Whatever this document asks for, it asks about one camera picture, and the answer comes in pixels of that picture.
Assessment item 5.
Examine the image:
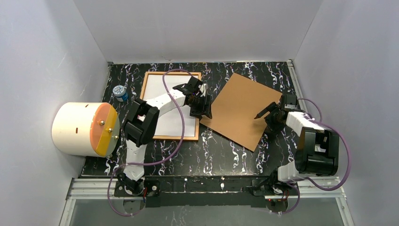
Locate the white cylinder with coloured lid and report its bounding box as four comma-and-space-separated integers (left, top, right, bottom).
52, 102, 120, 158

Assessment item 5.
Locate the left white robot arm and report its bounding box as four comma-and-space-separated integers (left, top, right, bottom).
122, 77, 212, 182

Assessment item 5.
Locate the brown wooden photo frame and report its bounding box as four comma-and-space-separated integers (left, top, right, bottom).
139, 72, 202, 142

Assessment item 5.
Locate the brown cardboard backing board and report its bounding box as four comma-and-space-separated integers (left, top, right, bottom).
200, 73, 282, 152

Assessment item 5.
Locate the aluminium rail base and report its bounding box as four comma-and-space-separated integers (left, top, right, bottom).
60, 176, 354, 226

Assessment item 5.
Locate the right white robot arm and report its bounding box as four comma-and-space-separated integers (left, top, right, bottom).
255, 94, 339, 182

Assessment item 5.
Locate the printed photo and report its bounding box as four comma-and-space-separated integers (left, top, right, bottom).
142, 74, 200, 138

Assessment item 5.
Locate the small blue white jar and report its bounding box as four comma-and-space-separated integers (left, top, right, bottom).
112, 85, 128, 102

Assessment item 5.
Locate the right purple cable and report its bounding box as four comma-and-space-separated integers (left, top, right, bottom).
274, 98, 352, 216

